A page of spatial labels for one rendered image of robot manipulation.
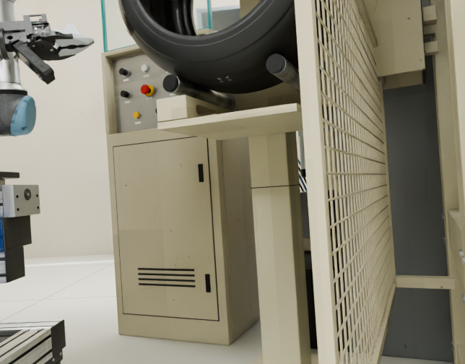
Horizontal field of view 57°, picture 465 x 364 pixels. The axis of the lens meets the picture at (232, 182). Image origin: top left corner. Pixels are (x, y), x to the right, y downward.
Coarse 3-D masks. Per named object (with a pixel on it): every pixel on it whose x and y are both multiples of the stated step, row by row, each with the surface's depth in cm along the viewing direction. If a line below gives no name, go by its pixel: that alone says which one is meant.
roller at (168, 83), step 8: (168, 80) 108; (176, 80) 107; (184, 80) 111; (168, 88) 108; (176, 88) 108; (184, 88) 110; (192, 88) 114; (200, 88) 118; (192, 96) 116; (200, 96) 119; (208, 96) 123; (216, 96) 127; (224, 96) 133; (216, 104) 129; (224, 104) 133
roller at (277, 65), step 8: (272, 56) 97; (280, 56) 96; (272, 64) 97; (280, 64) 96; (288, 64) 98; (272, 72) 97; (280, 72) 97; (288, 72) 100; (296, 72) 105; (288, 80) 104; (296, 80) 107; (296, 88) 113
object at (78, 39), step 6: (66, 24) 105; (72, 24) 105; (60, 30) 104; (66, 30) 104; (72, 30) 105; (78, 30) 105; (78, 36) 104; (84, 36) 105; (60, 42) 102; (66, 42) 103; (72, 42) 104; (78, 42) 104; (84, 42) 105; (90, 42) 106
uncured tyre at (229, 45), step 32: (128, 0) 108; (160, 0) 132; (192, 0) 136; (288, 0) 92; (320, 0) 94; (160, 32) 104; (192, 32) 133; (224, 32) 97; (256, 32) 95; (288, 32) 95; (160, 64) 109; (192, 64) 103; (224, 64) 100; (256, 64) 100
